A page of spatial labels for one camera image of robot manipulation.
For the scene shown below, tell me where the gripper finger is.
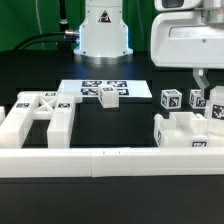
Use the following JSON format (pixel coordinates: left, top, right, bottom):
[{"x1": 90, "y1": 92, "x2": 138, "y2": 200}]
[{"x1": 193, "y1": 68, "x2": 209, "y2": 98}]

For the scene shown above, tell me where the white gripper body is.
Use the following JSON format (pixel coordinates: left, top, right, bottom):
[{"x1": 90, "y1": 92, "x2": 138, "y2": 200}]
[{"x1": 151, "y1": 11, "x2": 224, "y2": 69}]

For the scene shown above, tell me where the white chair seat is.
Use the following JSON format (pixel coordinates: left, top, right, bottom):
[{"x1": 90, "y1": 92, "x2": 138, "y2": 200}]
[{"x1": 153, "y1": 111, "x2": 224, "y2": 149}]

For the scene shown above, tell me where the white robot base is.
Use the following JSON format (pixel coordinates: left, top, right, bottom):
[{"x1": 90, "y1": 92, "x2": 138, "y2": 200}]
[{"x1": 74, "y1": 0, "x2": 133, "y2": 64}]

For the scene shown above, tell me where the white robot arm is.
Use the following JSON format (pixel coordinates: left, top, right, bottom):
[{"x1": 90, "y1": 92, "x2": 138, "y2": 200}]
[{"x1": 150, "y1": 0, "x2": 224, "y2": 95}]

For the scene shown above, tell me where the white tagged cube right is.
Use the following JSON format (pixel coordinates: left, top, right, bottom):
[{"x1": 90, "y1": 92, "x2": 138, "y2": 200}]
[{"x1": 189, "y1": 89, "x2": 206, "y2": 109}]

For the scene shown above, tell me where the white tagged cube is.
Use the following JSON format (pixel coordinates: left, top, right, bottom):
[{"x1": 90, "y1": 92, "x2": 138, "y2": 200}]
[
  {"x1": 189, "y1": 89, "x2": 206, "y2": 109},
  {"x1": 160, "y1": 89, "x2": 182, "y2": 109}
]

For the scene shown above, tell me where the white tagged cube left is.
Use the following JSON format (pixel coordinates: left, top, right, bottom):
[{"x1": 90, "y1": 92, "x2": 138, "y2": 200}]
[{"x1": 160, "y1": 89, "x2": 182, "y2": 109}]

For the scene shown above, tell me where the white left fence stub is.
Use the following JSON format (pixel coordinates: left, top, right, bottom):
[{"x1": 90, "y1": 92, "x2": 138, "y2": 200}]
[{"x1": 0, "y1": 106, "x2": 5, "y2": 125}]

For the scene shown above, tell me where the white front fence wall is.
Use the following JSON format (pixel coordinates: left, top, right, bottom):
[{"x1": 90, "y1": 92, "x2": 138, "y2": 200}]
[{"x1": 0, "y1": 147, "x2": 224, "y2": 178}]

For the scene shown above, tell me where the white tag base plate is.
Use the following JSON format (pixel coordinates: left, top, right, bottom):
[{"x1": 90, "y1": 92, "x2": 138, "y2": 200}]
[{"x1": 57, "y1": 79, "x2": 153, "y2": 100}]

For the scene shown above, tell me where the black cable bundle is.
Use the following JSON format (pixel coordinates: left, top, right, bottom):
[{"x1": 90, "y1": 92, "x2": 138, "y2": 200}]
[{"x1": 13, "y1": 29, "x2": 81, "y2": 52}]

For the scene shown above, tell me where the white chair back frame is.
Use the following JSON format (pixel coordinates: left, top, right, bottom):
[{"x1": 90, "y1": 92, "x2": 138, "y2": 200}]
[{"x1": 0, "y1": 91, "x2": 82, "y2": 149}]

